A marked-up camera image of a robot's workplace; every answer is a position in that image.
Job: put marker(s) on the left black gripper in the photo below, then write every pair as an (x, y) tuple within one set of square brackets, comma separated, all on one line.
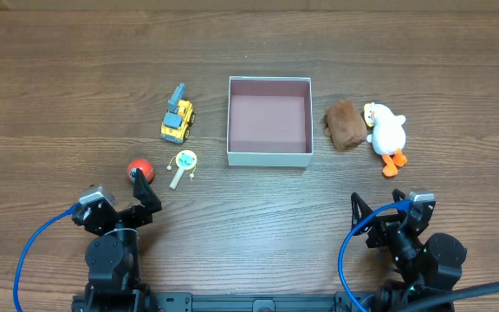
[(125, 215)]

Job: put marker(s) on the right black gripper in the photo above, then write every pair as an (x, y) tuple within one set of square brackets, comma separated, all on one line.
[(382, 225)]

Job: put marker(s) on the yellow toy crane truck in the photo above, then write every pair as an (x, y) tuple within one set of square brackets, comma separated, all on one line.
[(178, 119)]

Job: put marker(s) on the white plush duck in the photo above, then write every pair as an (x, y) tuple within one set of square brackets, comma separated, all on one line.
[(388, 136)]

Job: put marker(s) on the brown plush toy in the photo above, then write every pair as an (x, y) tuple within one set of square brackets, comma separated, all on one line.
[(344, 125)]

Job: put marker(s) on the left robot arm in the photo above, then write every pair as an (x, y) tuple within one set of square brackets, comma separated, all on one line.
[(114, 282)]

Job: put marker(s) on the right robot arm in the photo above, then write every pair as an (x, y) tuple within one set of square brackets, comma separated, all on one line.
[(429, 268)]

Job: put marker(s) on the red ball toy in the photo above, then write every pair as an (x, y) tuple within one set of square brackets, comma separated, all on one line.
[(141, 164)]

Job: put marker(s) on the wooden rattle drum toy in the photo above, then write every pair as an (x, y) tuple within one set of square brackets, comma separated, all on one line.
[(185, 161)]

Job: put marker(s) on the white box with pink interior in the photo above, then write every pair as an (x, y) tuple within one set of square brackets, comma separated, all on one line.
[(270, 121)]

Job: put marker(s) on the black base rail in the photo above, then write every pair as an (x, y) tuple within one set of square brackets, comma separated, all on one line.
[(185, 301)]

